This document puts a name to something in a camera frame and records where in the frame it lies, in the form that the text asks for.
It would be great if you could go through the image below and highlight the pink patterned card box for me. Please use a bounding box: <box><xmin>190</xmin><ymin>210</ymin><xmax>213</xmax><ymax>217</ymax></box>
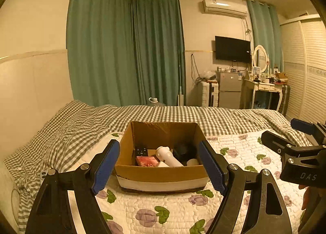
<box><xmin>136</xmin><ymin>156</ymin><xmax>159</xmax><ymax>167</ymax></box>

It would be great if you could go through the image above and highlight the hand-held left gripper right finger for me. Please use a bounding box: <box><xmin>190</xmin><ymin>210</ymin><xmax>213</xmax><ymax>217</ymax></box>
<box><xmin>198</xmin><ymin>140</ymin><xmax>294</xmax><ymax>234</ymax></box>

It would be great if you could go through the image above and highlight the clear plastic bag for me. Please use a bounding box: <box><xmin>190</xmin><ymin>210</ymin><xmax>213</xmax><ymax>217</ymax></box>
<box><xmin>201</xmin><ymin>70</ymin><xmax>217</xmax><ymax>82</ymax></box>

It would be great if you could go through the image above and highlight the white plastic bottle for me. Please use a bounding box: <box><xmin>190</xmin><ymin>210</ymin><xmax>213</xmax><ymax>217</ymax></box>
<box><xmin>155</xmin><ymin>146</ymin><xmax>184</xmax><ymax>168</ymax></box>

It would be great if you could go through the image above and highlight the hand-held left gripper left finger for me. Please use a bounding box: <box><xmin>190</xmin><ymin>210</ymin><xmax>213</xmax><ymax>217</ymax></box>
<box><xmin>25</xmin><ymin>139</ymin><xmax>120</xmax><ymax>234</ymax></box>

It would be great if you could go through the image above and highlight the beige padded headboard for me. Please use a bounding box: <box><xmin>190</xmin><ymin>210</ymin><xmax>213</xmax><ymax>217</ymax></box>
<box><xmin>0</xmin><ymin>49</ymin><xmax>74</xmax><ymax>163</ymax></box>

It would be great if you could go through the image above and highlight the water jug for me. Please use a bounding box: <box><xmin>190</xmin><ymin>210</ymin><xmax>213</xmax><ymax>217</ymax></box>
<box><xmin>148</xmin><ymin>97</ymin><xmax>166</xmax><ymax>106</ymax></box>

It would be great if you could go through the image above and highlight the white dressing table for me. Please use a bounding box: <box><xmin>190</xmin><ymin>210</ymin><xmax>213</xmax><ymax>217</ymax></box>
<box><xmin>240</xmin><ymin>77</ymin><xmax>285</xmax><ymax>112</ymax></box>

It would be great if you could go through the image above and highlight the black wall cable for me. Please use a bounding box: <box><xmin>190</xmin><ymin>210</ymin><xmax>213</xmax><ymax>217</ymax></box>
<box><xmin>191</xmin><ymin>53</ymin><xmax>202</xmax><ymax>82</ymax></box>

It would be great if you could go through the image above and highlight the white ribbed suitcase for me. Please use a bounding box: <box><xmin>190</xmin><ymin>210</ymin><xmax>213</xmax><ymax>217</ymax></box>
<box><xmin>198</xmin><ymin>81</ymin><xmax>220</xmax><ymax>108</ymax></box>

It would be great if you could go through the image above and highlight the light green window curtain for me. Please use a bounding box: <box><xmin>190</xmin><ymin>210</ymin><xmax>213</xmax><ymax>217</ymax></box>
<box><xmin>246</xmin><ymin>0</ymin><xmax>284</xmax><ymax>72</ymax></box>

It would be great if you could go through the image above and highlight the silver small fridge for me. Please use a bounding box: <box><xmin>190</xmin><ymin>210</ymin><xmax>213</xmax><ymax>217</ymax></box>
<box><xmin>216</xmin><ymin>70</ymin><xmax>244</xmax><ymax>109</ymax></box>

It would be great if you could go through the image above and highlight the white mop pole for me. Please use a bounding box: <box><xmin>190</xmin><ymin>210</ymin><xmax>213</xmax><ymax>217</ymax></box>
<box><xmin>177</xmin><ymin>50</ymin><xmax>186</xmax><ymax>106</ymax></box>

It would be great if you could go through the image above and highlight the white air conditioner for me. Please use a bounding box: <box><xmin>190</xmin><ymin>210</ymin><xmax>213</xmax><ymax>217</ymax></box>
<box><xmin>202</xmin><ymin>0</ymin><xmax>248</xmax><ymax>18</ymax></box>

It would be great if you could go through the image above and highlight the narrow green curtain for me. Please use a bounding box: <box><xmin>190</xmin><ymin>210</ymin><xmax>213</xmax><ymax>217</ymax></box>
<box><xmin>131</xmin><ymin>0</ymin><xmax>186</xmax><ymax>106</ymax></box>

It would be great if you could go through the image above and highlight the white slatted wardrobe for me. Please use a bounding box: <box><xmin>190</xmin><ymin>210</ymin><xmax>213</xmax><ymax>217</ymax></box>
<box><xmin>280</xmin><ymin>14</ymin><xmax>326</xmax><ymax>125</ymax></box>

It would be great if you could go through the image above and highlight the cardboard box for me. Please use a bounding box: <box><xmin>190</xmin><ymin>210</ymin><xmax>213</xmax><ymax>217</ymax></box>
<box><xmin>114</xmin><ymin>121</ymin><xmax>211</xmax><ymax>194</ymax></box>

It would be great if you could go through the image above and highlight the black rounded case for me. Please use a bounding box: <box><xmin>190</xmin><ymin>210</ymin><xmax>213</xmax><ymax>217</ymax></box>
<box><xmin>172</xmin><ymin>141</ymin><xmax>198</xmax><ymax>162</ymax></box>

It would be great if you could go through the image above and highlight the white floral quilt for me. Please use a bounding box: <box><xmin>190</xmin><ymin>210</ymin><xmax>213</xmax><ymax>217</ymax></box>
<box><xmin>94</xmin><ymin>130</ymin><xmax>310</xmax><ymax>234</ymax></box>

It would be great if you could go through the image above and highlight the black wall television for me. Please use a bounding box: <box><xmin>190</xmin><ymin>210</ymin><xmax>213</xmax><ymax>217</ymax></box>
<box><xmin>214</xmin><ymin>35</ymin><xmax>251</xmax><ymax>63</ymax></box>

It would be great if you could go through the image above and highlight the dark suitcase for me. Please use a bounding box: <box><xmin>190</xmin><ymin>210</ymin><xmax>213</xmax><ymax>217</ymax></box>
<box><xmin>277</xmin><ymin>84</ymin><xmax>291</xmax><ymax>116</ymax></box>

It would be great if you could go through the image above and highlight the white oval mirror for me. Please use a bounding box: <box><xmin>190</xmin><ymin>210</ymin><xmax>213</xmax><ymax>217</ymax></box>
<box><xmin>252</xmin><ymin>44</ymin><xmax>268</xmax><ymax>69</ymax></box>

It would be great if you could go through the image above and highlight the grey checked bedsheet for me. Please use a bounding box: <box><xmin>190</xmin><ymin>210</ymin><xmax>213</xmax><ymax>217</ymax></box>
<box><xmin>3</xmin><ymin>100</ymin><xmax>313</xmax><ymax>232</ymax></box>

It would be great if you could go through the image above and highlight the wide green curtain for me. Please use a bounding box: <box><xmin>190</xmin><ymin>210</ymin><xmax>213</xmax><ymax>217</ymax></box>
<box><xmin>66</xmin><ymin>0</ymin><xmax>134</xmax><ymax>107</ymax></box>

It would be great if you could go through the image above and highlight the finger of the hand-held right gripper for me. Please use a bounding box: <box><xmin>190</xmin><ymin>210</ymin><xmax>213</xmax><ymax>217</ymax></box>
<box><xmin>290</xmin><ymin>118</ymin><xmax>326</xmax><ymax>146</ymax></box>
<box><xmin>261</xmin><ymin>130</ymin><xmax>326</xmax><ymax>159</ymax></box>

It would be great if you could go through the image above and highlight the person's right hand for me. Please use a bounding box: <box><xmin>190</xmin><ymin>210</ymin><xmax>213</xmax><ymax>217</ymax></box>
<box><xmin>298</xmin><ymin>184</ymin><xmax>311</xmax><ymax>211</ymax></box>

